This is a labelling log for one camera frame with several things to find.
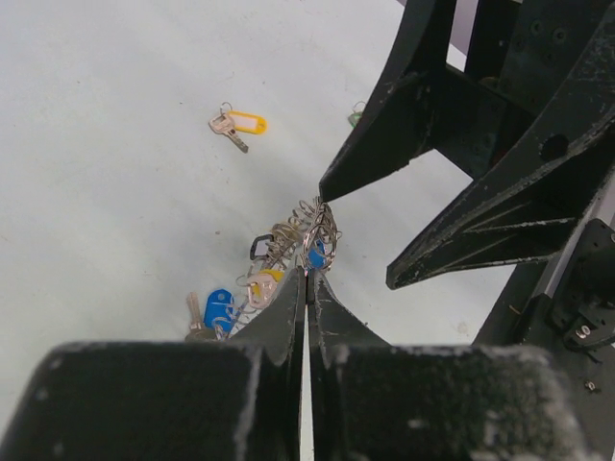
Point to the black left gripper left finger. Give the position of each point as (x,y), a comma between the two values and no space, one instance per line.
(238,399)

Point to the green tagged key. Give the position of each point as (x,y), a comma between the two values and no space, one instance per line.
(357,111)

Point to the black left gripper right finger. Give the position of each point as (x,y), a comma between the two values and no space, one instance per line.
(375,401)

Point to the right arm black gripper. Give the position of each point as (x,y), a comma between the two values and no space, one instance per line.
(549,60)

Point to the metal keyring disc with keys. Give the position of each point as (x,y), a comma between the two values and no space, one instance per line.
(307,238)

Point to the yellow tagged key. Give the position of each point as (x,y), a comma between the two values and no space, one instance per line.
(231,123)

